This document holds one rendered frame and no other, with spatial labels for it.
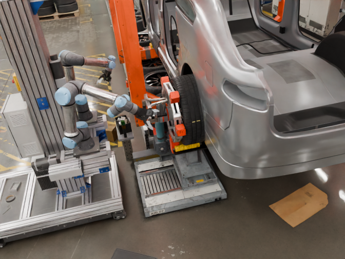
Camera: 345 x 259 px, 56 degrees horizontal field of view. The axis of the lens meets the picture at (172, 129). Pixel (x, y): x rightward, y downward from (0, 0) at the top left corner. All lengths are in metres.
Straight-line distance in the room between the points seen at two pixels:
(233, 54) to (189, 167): 1.61
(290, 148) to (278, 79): 1.16
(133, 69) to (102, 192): 1.24
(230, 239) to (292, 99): 1.36
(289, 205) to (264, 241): 0.51
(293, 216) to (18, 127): 2.55
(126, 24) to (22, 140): 1.36
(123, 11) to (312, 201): 2.50
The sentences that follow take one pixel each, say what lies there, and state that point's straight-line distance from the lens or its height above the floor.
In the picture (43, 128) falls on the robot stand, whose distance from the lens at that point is 2.98.
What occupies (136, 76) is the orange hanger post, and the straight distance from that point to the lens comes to 3.30.
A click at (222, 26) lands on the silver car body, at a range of 2.39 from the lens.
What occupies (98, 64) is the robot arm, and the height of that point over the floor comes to 1.30.
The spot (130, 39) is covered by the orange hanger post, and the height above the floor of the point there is 1.48.
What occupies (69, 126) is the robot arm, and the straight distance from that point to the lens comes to 2.62.
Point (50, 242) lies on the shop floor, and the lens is 3.37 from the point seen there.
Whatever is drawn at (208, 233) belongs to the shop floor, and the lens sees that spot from 3.10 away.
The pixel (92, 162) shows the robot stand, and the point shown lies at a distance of 2.94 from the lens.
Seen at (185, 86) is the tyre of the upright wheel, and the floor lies 1.16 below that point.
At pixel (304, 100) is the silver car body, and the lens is 3.16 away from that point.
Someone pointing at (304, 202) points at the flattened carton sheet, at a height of 0.01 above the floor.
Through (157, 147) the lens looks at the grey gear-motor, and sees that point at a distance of 3.52.
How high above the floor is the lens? 2.43
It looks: 33 degrees down
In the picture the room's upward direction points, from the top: 6 degrees counter-clockwise
